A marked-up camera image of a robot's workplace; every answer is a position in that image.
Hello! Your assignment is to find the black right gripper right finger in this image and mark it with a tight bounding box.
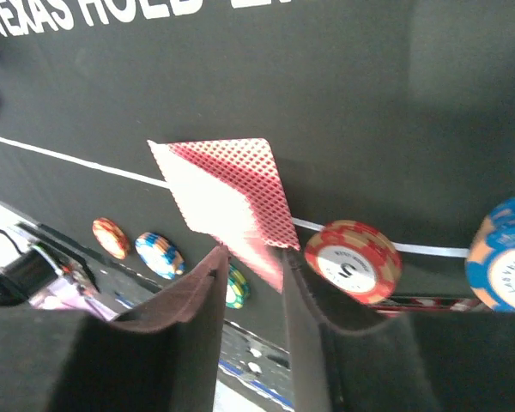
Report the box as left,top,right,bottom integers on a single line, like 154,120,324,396
282,250,515,411

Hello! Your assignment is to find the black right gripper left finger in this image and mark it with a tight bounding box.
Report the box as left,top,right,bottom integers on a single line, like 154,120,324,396
0,246,229,411

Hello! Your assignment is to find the black triangular all-in marker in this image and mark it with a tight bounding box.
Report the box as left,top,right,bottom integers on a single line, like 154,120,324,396
370,296,489,313

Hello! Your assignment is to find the green poker chip stack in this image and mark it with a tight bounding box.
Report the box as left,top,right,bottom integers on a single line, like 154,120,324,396
225,264,250,309

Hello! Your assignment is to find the red poker chip stack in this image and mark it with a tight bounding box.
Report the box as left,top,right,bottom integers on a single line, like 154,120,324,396
92,217,130,260

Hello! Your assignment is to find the red backed card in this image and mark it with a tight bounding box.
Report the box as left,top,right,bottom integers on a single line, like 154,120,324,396
148,141,283,292
167,138,300,250

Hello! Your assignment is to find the black texas holdem poker mat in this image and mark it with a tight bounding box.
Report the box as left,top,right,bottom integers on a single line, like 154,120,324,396
0,1,515,304

